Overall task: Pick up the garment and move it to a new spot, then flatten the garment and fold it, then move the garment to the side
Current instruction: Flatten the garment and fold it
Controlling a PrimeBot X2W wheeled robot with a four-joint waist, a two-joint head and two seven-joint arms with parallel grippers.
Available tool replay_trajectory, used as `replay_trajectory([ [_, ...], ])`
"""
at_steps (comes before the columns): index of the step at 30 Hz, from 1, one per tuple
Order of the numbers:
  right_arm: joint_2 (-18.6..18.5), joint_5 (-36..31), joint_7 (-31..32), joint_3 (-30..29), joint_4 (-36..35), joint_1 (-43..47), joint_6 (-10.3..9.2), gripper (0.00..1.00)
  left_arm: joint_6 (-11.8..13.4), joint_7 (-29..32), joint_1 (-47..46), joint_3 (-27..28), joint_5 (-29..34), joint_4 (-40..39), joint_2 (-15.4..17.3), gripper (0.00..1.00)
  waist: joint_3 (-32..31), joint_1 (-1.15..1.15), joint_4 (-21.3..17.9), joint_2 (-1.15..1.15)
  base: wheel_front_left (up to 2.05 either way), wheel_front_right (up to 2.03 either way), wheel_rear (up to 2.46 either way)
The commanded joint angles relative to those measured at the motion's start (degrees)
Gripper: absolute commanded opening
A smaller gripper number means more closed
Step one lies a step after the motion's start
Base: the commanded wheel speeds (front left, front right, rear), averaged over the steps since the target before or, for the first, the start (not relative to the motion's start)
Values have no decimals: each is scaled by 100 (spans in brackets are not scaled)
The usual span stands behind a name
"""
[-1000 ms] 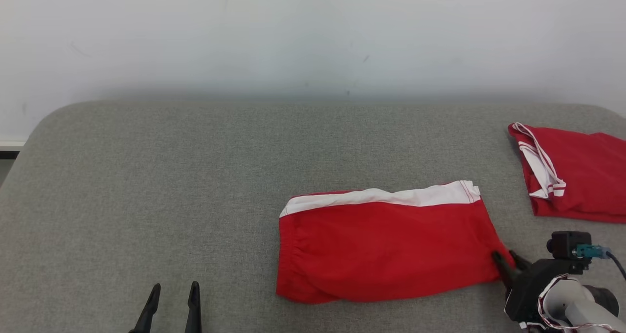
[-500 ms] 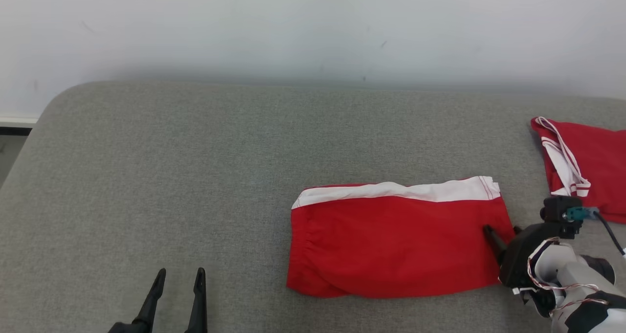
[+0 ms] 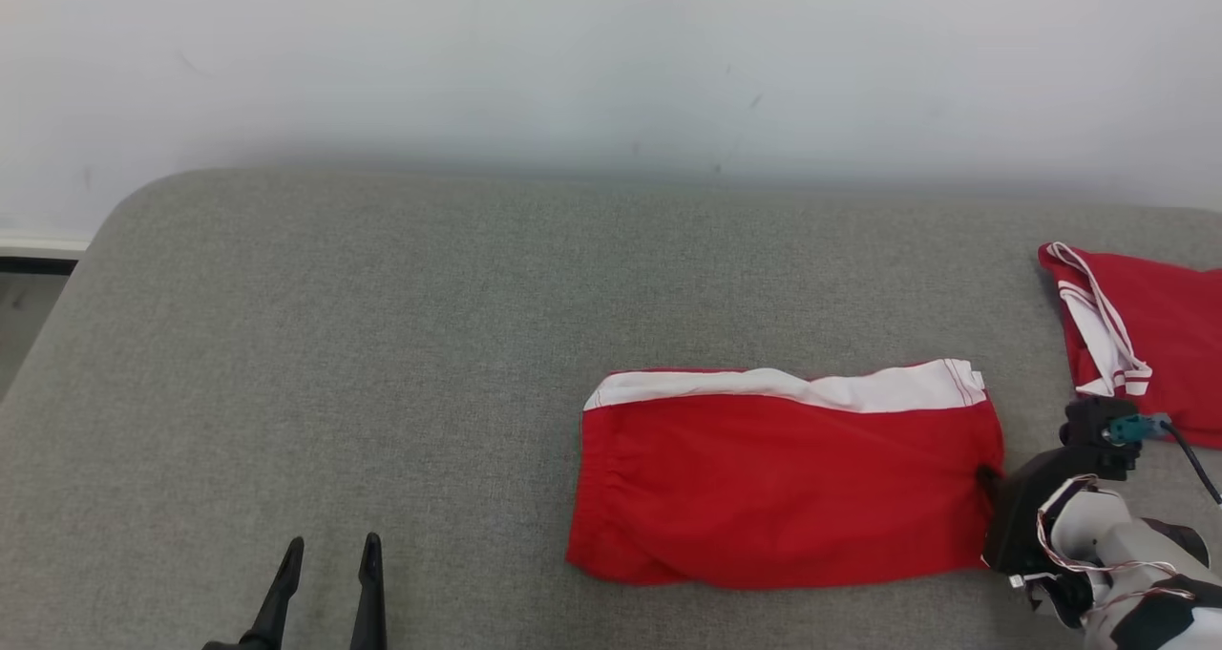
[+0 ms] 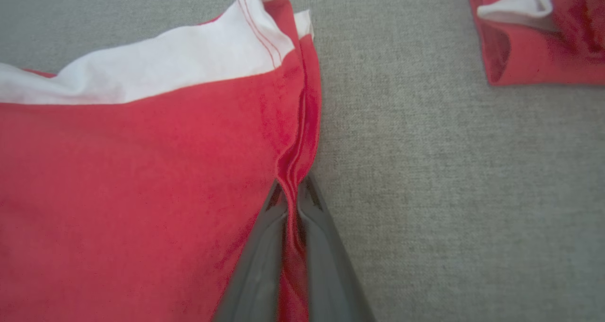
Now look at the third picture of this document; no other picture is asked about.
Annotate white wall baseboard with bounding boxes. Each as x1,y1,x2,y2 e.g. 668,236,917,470
0,233,94,276

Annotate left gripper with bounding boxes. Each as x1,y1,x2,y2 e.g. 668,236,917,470
200,533,388,650

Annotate grey fabric sofa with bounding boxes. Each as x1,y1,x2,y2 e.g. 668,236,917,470
0,168,1222,650

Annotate black camera cable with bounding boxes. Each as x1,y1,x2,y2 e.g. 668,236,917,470
1158,421,1222,508

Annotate red jersey white trim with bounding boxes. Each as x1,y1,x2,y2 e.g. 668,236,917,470
1038,241,1222,451

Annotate red shorts white stripe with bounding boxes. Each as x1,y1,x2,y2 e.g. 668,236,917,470
565,358,1006,592

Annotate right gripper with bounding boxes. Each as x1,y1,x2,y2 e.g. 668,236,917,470
976,445,1127,577

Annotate thin red white wires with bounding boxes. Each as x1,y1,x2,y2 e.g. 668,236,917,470
1036,475,1199,605

